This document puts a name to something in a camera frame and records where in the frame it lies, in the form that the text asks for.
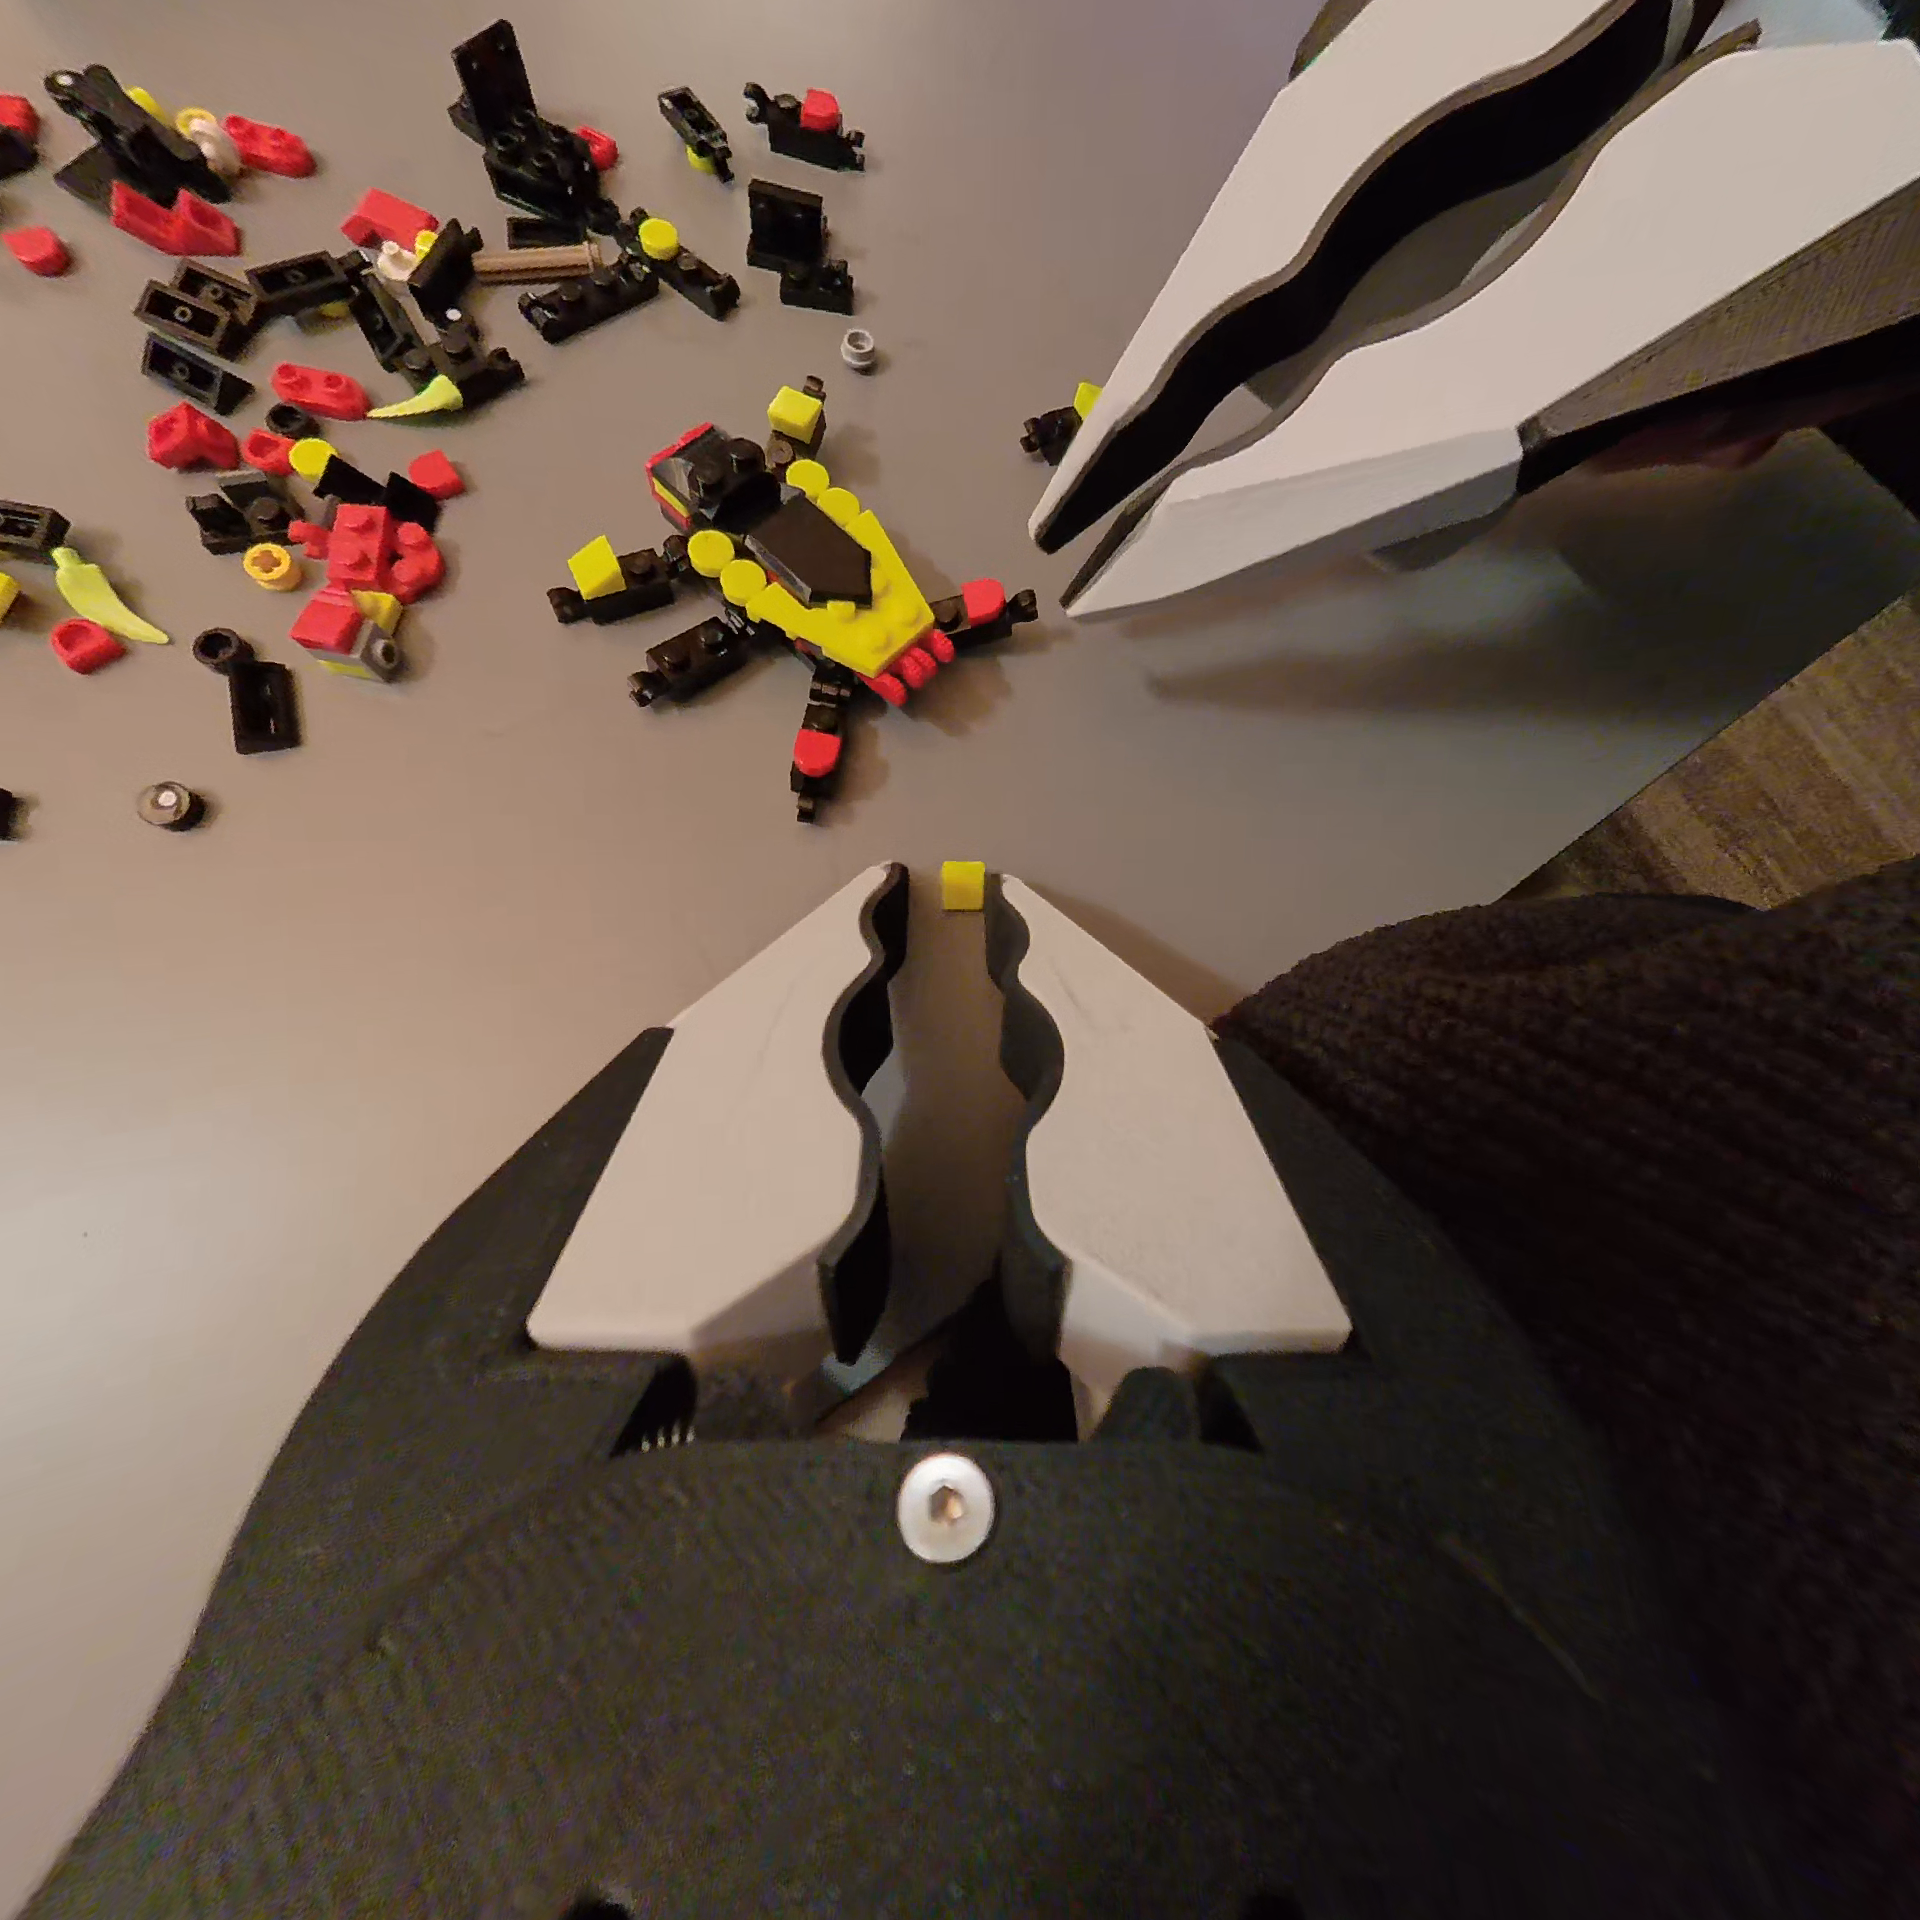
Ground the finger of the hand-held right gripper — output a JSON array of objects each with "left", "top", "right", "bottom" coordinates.
[
  {"left": 1030, "top": 0, "right": 1679, "bottom": 554},
  {"left": 1065, "top": 37, "right": 1920, "bottom": 622}
]

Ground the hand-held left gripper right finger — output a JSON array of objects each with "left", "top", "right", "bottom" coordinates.
[{"left": 988, "top": 873, "right": 1355, "bottom": 1431}]

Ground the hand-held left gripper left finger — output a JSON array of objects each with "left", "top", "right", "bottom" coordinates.
[{"left": 525, "top": 861, "right": 911, "bottom": 1416}]

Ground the black yellow lego spider model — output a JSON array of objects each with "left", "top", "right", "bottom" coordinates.
[{"left": 546, "top": 376, "right": 1041, "bottom": 826}]

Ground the pile of lego pieces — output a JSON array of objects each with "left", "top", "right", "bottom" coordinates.
[{"left": 0, "top": 19, "right": 868, "bottom": 841}]

